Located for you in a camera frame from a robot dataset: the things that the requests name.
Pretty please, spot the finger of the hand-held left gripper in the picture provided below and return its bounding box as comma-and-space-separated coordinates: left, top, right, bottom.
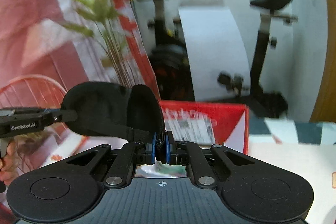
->
46, 109, 78, 127

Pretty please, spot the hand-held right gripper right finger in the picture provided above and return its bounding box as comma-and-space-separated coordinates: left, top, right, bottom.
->
165, 131, 256, 189

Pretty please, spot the printed backdrop cloth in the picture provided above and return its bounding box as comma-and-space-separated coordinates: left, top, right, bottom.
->
0, 0, 161, 214

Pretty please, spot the black exercise bike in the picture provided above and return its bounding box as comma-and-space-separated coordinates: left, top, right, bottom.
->
123, 0, 298, 119

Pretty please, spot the red cardboard box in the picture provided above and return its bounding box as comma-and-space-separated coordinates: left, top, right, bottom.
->
160, 100, 249, 155

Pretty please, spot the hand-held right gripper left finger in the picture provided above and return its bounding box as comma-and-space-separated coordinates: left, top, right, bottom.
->
66, 132, 158, 189

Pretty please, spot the black eye mask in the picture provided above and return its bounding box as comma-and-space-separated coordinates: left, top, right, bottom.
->
61, 81, 168, 159

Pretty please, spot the person's left hand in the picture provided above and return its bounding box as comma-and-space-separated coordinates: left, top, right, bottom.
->
0, 140, 17, 183

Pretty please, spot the wooden door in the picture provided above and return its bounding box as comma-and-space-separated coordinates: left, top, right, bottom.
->
310, 0, 336, 123

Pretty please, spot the white foam board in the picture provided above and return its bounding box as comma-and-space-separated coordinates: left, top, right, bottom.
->
178, 6, 251, 102

